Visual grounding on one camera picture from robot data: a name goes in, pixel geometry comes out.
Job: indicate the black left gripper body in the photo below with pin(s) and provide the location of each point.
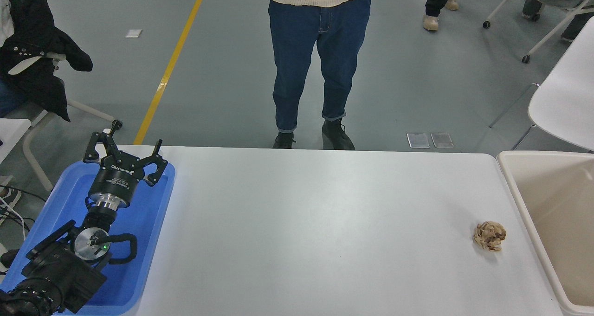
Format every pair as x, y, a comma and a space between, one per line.
115, 179

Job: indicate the silver floor plate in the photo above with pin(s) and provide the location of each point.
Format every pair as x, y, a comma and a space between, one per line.
442, 139
418, 140

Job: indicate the blue plastic tray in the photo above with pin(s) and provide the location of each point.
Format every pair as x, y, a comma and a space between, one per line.
139, 232

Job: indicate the small white table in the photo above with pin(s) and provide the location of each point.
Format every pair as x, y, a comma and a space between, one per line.
11, 135

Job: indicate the white paper scrap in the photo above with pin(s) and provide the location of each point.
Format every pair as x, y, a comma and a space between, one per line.
133, 33

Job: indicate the standing person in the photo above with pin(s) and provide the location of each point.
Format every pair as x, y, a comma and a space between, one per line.
297, 51

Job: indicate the crumpled tan paper ball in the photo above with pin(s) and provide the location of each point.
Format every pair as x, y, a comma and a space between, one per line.
489, 236

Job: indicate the large pale bin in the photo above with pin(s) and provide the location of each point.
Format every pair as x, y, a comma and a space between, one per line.
557, 223

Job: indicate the wheeled office chair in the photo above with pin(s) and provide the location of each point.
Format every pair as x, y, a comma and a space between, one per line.
547, 33

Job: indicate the pale frame chair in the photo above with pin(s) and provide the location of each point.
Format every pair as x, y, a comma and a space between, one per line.
88, 108

